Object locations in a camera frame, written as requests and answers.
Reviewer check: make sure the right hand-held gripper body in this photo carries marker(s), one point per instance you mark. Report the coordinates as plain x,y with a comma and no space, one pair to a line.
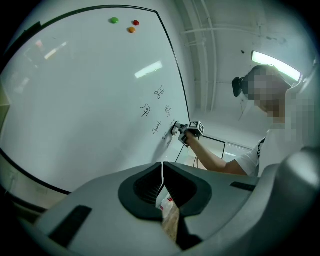
196,128

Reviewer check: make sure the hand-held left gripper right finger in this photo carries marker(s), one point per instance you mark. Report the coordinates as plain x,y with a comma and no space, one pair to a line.
192,190

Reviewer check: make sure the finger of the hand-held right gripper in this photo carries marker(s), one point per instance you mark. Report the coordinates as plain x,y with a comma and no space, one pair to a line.
182,124
180,132

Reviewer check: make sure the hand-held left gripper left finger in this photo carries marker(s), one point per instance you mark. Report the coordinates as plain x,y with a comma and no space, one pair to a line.
135,190

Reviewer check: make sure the white whiteboard eraser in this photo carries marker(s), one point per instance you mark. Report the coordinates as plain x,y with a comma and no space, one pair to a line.
173,128

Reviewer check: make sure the black framed whiteboard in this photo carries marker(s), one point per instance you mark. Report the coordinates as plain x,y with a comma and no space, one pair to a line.
87,100

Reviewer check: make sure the person's right forearm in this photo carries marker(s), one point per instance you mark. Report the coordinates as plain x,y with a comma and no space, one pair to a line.
212,160

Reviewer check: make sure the clear plastic bottle red label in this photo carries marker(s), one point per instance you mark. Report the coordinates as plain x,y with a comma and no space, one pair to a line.
167,203

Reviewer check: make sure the person's head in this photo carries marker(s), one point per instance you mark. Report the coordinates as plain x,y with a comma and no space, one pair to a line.
267,92

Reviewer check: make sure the person's white t-shirt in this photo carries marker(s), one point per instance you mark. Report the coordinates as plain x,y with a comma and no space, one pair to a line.
275,152

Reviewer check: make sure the long ceiling light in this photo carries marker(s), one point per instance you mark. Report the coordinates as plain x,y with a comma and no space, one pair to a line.
275,65

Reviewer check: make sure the orange round magnet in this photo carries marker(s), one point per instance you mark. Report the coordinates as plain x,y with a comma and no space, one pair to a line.
131,30

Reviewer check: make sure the red round magnet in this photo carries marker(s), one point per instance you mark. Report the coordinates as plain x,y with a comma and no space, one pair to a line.
136,22

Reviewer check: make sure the green round magnet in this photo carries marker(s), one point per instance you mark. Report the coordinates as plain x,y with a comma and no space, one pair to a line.
114,20

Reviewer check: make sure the black head-mounted camera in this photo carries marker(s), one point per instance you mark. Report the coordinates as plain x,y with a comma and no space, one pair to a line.
237,86

